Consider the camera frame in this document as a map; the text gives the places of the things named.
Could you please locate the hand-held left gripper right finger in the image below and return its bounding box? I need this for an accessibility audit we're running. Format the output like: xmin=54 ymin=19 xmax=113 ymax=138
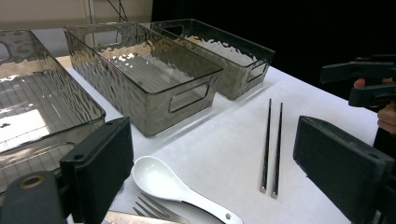
xmin=292 ymin=115 xmax=396 ymax=224

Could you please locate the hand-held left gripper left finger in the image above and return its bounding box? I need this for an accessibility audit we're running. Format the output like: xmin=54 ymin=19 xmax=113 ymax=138
xmin=59 ymin=117 xmax=134 ymax=224

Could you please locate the white ceramic spoon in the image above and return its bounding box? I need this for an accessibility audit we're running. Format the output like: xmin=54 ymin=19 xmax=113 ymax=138
xmin=131 ymin=155 xmax=245 ymax=224

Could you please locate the black metal chopstick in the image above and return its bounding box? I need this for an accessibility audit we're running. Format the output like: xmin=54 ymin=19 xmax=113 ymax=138
xmin=270 ymin=102 xmax=284 ymax=200
xmin=260 ymin=98 xmax=273 ymax=194

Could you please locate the black hanging cable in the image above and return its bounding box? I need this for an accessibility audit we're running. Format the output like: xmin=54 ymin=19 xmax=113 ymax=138
xmin=106 ymin=0 xmax=129 ymax=22

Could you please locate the transparent grey plastic bin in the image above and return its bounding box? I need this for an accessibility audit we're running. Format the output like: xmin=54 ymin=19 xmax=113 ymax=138
xmin=150 ymin=18 xmax=276 ymax=101
xmin=63 ymin=21 xmax=224 ymax=138
xmin=0 ymin=29 xmax=106 ymax=200

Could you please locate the metal fork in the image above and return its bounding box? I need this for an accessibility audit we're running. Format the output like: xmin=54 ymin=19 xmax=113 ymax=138
xmin=133 ymin=191 xmax=191 ymax=224

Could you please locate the white table cover sheet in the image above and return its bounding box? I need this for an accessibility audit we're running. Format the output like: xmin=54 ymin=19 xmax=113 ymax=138
xmin=66 ymin=64 xmax=379 ymax=224

